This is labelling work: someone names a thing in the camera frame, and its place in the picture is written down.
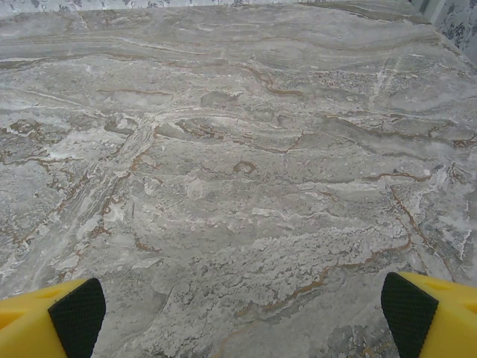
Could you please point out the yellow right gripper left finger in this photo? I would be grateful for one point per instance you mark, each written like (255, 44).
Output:
(33, 328)

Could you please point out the aluminium frame post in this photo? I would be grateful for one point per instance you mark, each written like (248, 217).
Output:
(428, 9)

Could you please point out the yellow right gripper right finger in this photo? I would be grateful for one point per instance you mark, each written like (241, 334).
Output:
(447, 324)

